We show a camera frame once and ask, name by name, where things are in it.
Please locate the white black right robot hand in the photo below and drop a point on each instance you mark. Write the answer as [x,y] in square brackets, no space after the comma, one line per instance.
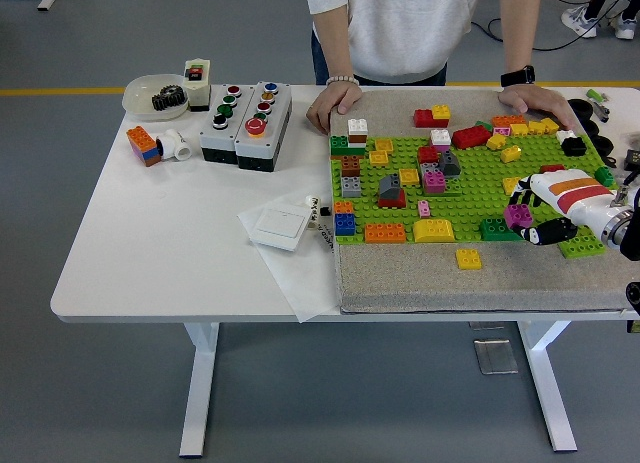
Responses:
[570,193]

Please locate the person's right hand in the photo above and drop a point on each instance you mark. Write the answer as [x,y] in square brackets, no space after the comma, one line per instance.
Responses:
[335,100]

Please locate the person's left hand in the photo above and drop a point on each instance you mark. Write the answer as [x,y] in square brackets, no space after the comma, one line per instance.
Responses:
[535,98]

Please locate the magenta square brick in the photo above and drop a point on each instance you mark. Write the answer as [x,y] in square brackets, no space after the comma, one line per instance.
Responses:
[517,215]

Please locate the green studded baseplate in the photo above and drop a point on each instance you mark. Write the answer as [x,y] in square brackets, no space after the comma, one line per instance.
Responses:
[475,203]

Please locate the yellow square brick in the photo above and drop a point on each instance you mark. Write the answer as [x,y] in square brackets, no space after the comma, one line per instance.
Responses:
[496,141]
[441,112]
[536,127]
[550,125]
[384,144]
[519,129]
[378,157]
[509,184]
[510,153]
[409,177]
[468,258]

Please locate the person's left forearm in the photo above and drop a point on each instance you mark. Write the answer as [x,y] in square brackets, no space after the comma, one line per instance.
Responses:
[522,28]

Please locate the person's right forearm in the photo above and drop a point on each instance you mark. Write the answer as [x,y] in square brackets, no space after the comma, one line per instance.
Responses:
[335,48]

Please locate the black toy tire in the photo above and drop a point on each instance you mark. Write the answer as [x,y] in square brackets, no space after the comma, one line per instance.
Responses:
[602,144]
[584,109]
[591,128]

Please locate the black wristwatch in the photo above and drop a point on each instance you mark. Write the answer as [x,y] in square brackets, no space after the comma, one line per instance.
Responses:
[517,76]

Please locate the red square brick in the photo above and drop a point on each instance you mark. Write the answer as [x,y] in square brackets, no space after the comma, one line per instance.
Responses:
[428,154]
[552,168]

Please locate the white square brick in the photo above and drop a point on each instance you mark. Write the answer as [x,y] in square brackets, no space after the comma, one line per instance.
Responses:
[564,135]
[440,135]
[357,126]

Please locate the orange long brick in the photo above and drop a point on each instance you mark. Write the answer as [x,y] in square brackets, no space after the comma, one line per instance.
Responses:
[508,120]
[384,233]

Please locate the dark green square brick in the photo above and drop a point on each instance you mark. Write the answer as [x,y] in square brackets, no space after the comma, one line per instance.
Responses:
[338,142]

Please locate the brown flat brick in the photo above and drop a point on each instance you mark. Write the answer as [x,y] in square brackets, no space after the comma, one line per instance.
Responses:
[357,139]

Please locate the pale pink brick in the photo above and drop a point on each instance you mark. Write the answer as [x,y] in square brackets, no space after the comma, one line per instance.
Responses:
[501,131]

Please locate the black square brick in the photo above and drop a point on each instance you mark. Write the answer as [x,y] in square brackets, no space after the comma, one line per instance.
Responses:
[573,145]

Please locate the lime green long brick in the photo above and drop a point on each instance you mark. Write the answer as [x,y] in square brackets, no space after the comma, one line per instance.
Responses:
[582,246]

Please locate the green tool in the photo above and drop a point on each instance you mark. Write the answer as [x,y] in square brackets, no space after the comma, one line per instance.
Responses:
[595,94]

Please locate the green flat piece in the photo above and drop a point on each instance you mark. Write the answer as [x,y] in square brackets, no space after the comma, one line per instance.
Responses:
[481,125]

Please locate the clear plastic bag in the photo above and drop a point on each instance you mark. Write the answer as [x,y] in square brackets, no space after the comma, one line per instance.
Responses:
[631,179]
[632,140]

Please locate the brown square brick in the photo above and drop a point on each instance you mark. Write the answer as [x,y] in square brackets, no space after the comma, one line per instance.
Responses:
[350,165]

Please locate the metal tool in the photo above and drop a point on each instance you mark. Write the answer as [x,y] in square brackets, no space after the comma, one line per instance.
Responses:
[601,112]

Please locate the black box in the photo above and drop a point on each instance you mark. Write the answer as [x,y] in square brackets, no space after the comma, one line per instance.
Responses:
[632,160]

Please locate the red long brick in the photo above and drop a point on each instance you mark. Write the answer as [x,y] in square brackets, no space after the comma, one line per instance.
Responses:
[471,137]

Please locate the dark green long brick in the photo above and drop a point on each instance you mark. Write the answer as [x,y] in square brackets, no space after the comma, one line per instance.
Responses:
[492,230]

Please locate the light grey square brick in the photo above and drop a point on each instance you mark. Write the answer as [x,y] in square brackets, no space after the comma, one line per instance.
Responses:
[351,186]
[427,167]

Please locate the person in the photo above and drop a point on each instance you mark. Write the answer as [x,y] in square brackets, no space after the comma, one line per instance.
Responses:
[580,22]
[400,28]

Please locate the grey emergency-stop control box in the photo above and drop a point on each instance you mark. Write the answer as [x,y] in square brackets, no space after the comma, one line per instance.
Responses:
[255,148]

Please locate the dark grey roof brick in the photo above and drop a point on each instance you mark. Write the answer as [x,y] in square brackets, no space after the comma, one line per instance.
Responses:
[389,184]

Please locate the white labelled connector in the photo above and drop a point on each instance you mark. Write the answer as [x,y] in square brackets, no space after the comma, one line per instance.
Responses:
[312,201]

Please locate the pink flat brick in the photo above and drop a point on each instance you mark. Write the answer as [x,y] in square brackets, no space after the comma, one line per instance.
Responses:
[441,148]

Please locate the small orange brick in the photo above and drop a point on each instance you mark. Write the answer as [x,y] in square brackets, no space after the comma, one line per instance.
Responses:
[343,207]

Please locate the dark grey slope brick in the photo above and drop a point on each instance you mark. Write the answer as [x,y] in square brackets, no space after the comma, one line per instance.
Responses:
[449,164]

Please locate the small black cube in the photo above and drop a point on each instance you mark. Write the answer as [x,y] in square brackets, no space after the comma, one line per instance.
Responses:
[325,211]

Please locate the red slope brick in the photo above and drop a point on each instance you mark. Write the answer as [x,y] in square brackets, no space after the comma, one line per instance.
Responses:
[392,200]

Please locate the blue square brick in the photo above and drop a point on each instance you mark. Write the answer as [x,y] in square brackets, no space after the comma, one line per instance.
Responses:
[345,224]

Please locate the grey three-button control box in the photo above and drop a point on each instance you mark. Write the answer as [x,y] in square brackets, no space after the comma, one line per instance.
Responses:
[215,140]

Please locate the pink square brick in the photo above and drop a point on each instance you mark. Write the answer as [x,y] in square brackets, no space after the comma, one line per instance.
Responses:
[434,181]

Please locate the printed label strip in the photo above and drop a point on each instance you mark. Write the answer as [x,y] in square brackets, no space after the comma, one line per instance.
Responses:
[326,240]

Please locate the small pink brick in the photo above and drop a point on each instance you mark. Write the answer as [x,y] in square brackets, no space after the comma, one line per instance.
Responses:
[424,209]

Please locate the yellow curved brick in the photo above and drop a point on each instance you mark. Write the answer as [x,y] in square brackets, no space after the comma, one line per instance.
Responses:
[434,231]

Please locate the green black tag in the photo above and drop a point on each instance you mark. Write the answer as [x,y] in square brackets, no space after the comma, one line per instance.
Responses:
[634,326]

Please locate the metal floor cover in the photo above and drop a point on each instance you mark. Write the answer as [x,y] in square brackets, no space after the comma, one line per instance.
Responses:
[487,326]
[495,355]

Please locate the black metal gear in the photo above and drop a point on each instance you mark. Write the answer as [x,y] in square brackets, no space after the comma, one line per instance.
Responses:
[169,99]

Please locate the white pipe tee fitting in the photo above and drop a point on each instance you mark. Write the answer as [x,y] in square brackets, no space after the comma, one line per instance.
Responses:
[175,145]

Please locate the translucent paper sheet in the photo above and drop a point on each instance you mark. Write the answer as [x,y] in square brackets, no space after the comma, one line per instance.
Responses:
[305,288]

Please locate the white table leg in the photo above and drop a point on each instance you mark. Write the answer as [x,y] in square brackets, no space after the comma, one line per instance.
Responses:
[547,383]
[200,383]

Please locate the grey-brown mat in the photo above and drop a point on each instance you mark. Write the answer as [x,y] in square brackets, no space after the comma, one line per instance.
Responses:
[400,283]

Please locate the multicoloured brick stack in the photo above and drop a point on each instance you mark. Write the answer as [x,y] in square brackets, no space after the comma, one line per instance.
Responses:
[142,140]

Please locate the cream plastic bowl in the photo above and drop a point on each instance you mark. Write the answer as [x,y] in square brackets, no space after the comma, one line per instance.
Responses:
[137,95]

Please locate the cream red-green switch box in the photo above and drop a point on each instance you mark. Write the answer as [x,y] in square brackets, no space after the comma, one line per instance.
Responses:
[197,90]

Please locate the white wall switch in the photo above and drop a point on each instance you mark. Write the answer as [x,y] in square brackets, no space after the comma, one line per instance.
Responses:
[277,228]

